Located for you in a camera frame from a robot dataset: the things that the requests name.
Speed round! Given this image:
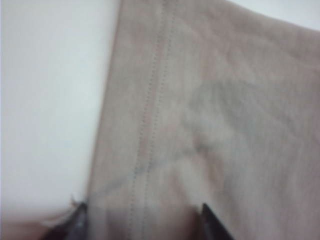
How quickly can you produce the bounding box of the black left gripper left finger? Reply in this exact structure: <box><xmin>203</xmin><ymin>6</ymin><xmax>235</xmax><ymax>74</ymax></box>
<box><xmin>41</xmin><ymin>201</ymin><xmax>88</xmax><ymax>240</ymax></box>

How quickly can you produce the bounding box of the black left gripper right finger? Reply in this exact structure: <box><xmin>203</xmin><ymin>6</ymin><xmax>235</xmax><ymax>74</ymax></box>
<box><xmin>199</xmin><ymin>202</ymin><xmax>235</xmax><ymax>240</ymax></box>

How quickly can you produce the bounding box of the beige T-shirt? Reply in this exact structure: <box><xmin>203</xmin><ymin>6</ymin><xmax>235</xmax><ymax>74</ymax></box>
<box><xmin>44</xmin><ymin>0</ymin><xmax>320</xmax><ymax>240</ymax></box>

